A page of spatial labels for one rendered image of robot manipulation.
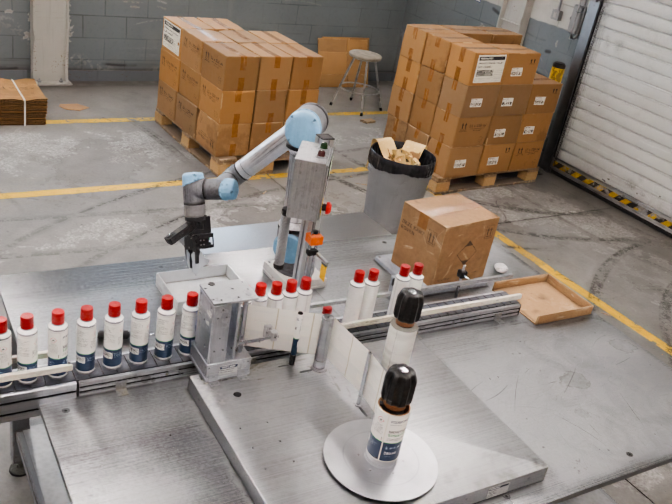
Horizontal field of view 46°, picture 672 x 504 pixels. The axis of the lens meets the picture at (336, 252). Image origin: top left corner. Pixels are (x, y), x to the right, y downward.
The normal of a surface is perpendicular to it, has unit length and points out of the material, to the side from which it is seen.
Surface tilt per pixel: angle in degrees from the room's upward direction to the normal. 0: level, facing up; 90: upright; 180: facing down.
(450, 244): 90
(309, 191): 90
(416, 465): 0
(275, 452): 0
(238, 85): 91
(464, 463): 0
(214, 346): 90
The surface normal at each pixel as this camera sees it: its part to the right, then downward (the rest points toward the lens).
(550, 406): 0.17, -0.88
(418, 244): -0.78, 0.16
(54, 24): 0.53, 0.47
